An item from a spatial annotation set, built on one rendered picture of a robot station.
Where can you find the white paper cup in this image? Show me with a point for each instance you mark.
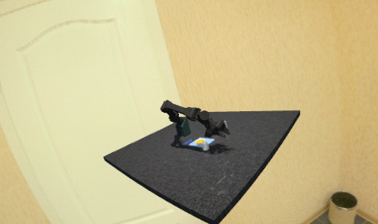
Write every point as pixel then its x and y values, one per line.
pixel 205 146

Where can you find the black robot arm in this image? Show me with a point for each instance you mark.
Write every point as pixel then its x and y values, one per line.
pixel 190 113

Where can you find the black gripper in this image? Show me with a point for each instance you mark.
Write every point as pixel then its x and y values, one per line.
pixel 219 126

